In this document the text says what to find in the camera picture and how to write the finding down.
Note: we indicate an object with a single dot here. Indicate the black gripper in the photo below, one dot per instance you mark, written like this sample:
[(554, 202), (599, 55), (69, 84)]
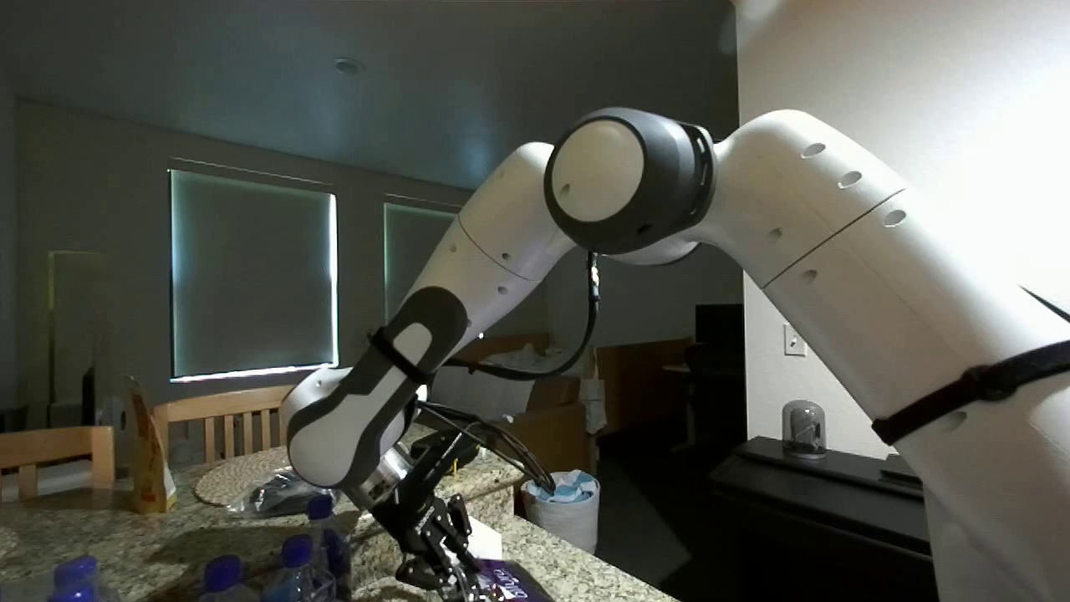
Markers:
[(432, 534)]

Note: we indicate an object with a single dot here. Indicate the purple plastic bag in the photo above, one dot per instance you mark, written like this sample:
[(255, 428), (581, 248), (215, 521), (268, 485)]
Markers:
[(509, 581)]

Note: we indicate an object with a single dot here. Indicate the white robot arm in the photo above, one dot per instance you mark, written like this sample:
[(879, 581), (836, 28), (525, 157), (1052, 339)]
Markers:
[(957, 366)]

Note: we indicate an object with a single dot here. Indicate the grey plastic bag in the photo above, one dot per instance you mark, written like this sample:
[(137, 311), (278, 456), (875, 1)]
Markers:
[(283, 492)]

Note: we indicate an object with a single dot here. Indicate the brown paper bag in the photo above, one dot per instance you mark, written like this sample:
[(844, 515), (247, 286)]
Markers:
[(150, 472)]

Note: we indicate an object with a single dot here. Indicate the blue-capped water bottle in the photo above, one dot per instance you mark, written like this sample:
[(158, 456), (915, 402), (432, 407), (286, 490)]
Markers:
[(222, 581), (299, 578), (73, 582), (333, 550)]

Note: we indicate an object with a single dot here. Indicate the white trash bin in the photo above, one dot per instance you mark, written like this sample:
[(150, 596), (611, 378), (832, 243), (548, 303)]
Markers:
[(570, 510)]

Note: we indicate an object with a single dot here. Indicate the woven round placemat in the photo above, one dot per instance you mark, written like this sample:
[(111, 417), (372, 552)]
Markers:
[(229, 483)]

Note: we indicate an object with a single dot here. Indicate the wooden chair back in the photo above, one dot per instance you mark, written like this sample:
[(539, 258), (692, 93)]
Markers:
[(25, 453), (222, 424)]

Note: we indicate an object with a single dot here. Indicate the right window blind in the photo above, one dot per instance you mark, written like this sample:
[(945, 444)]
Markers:
[(409, 243)]

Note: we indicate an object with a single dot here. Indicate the window blind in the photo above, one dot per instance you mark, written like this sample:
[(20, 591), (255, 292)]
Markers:
[(409, 243), (253, 277)]

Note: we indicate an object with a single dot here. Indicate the left window blind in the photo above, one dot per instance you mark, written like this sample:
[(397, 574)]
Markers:
[(253, 277)]

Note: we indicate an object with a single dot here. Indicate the black side cabinet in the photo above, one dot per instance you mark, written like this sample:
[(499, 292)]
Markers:
[(818, 529)]

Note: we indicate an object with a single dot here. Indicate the glass jar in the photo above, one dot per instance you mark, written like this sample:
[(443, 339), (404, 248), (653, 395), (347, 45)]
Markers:
[(803, 426)]

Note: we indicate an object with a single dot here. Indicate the white light switch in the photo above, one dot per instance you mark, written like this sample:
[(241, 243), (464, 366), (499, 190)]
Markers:
[(794, 343)]

